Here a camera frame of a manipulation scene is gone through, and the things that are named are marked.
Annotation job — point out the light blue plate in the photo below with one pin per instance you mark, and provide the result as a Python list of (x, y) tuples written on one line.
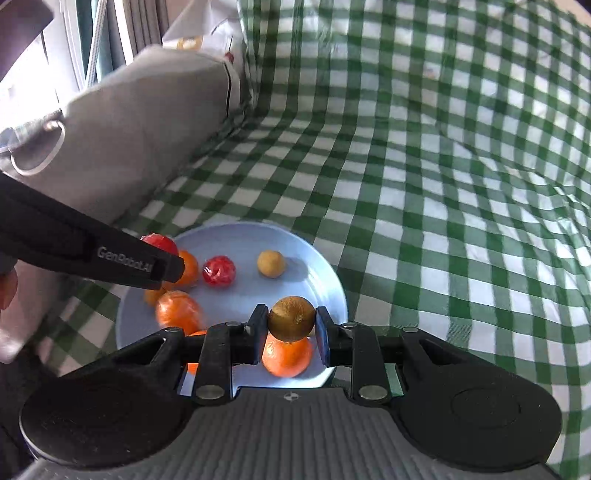
[(258, 290)]

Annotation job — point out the teal curtain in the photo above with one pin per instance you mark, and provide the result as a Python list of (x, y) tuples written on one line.
[(90, 32)]

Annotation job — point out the small orange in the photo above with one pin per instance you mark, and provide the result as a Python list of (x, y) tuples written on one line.
[(286, 361), (189, 268)]

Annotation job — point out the large orange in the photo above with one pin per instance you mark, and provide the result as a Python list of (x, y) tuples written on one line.
[(192, 368)]

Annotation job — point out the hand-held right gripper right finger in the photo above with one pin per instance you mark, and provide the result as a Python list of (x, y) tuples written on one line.
[(324, 339)]

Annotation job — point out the grey cushion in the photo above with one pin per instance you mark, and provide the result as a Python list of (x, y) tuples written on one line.
[(138, 129)]

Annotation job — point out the white window frame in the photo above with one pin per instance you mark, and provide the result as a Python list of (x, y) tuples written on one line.
[(64, 41)]

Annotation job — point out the tan longan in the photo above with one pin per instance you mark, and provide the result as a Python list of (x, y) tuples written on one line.
[(292, 320), (271, 264)]

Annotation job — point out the plastic-wrapped orange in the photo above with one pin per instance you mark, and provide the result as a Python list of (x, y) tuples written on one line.
[(180, 311)]

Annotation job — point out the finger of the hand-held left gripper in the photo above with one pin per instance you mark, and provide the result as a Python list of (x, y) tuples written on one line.
[(168, 271)]

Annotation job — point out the person's left hand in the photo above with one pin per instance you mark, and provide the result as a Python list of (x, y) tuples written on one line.
[(8, 288)]

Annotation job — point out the white printed pillow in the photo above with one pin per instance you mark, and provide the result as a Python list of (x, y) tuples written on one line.
[(207, 23)]

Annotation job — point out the dark flat panel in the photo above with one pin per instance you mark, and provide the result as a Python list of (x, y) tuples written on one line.
[(21, 32)]

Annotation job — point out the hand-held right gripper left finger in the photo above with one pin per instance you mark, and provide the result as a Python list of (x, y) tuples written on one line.
[(257, 332)]

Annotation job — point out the grey pleated curtain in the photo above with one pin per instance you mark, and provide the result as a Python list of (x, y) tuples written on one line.
[(134, 23)]

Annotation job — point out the green checked cloth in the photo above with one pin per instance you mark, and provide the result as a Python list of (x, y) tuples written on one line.
[(415, 161)]

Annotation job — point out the red glossy small fruit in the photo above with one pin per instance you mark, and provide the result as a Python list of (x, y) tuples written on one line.
[(219, 271), (159, 242)]

